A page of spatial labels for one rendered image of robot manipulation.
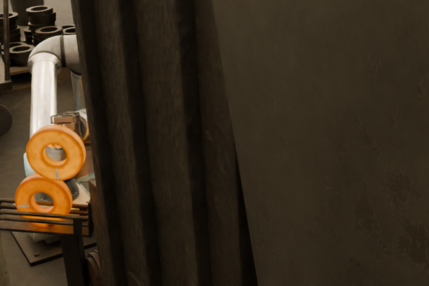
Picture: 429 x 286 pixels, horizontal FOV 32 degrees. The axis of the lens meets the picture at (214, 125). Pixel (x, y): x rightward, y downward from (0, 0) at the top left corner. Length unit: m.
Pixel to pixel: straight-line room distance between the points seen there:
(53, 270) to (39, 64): 0.91
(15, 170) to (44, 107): 1.59
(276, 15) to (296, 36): 0.04
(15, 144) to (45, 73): 1.78
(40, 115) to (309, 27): 1.70
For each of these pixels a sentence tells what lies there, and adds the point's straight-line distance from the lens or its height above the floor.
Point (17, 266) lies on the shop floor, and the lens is 3.25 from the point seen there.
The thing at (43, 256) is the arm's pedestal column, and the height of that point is 0.02.
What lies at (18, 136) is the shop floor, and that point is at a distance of 4.50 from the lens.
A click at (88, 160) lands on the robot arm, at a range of 2.33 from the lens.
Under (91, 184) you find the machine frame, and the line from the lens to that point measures 1.84.
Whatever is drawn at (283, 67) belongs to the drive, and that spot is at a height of 1.38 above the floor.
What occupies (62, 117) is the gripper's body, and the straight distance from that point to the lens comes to 2.13.
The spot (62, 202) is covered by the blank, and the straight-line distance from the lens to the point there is 2.12.
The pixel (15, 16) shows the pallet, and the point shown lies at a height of 0.37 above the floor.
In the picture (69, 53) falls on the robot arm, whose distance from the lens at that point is 2.75.
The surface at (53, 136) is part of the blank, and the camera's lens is 2.03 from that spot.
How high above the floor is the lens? 1.68
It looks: 23 degrees down
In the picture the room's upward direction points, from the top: 4 degrees counter-clockwise
